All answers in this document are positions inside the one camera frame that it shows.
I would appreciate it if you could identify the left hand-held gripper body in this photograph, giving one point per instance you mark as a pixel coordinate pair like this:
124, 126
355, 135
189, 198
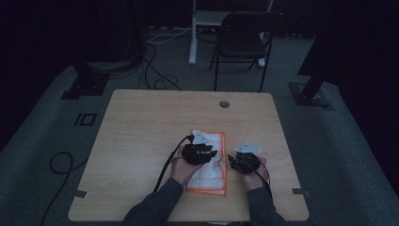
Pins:
194, 153

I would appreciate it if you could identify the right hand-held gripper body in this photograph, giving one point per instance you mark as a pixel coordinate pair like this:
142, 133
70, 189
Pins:
249, 161

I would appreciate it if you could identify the white cloth with orange edge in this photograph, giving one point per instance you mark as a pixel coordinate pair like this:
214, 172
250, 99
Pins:
213, 179

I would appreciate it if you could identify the person's right hand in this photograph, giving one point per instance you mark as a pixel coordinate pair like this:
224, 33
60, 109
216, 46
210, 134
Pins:
255, 180

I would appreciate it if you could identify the person's left hand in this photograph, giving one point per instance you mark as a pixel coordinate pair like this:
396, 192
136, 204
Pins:
182, 172

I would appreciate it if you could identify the black folding chair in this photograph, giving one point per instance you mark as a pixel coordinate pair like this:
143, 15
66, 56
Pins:
241, 40

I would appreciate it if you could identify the grey round stand base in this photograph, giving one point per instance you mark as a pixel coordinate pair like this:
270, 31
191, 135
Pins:
109, 65

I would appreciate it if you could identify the black stand with base plate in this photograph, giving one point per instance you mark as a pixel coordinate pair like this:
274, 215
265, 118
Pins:
310, 92

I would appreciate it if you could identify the white desk frame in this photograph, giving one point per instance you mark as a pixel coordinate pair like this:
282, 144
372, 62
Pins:
194, 37

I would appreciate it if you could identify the black stand base plate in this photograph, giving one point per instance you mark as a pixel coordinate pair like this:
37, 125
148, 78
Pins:
86, 84

